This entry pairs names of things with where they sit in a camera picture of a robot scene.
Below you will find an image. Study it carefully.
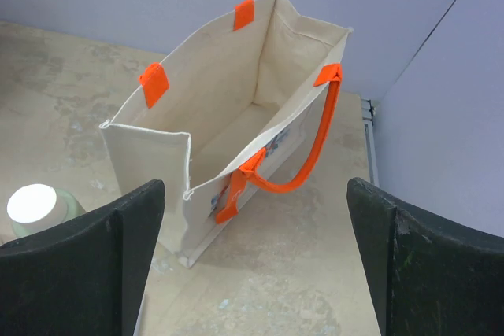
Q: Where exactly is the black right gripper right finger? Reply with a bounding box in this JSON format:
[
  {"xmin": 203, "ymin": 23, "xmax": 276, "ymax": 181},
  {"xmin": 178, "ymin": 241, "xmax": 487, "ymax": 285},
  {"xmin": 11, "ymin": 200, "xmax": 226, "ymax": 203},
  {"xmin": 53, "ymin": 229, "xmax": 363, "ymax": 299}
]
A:
[{"xmin": 346, "ymin": 178, "xmax": 503, "ymax": 335}]

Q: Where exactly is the canvas bag with orange handles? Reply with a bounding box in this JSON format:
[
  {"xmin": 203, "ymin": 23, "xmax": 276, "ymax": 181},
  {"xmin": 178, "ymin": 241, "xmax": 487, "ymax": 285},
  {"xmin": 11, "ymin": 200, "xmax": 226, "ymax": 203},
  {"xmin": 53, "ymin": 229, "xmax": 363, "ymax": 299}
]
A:
[{"xmin": 100, "ymin": 0, "xmax": 351, "ymax": 267}]

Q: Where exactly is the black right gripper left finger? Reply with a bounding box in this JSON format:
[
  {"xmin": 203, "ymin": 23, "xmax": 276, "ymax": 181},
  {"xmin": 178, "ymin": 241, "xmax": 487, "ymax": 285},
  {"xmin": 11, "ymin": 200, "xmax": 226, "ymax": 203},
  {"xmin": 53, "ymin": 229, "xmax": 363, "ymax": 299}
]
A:
[{"xmin": 1, "ymin": 179, "xmax": 165, "ymax": 335}]

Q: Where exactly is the aluminium frame rail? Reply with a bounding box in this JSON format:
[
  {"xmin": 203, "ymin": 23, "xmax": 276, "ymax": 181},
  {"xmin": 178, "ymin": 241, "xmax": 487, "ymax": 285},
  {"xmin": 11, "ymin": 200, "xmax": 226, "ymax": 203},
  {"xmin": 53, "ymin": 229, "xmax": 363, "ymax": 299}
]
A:
[{"xmin": 361, "ymin": 99, "xmax": 380, "ymax": 186}]

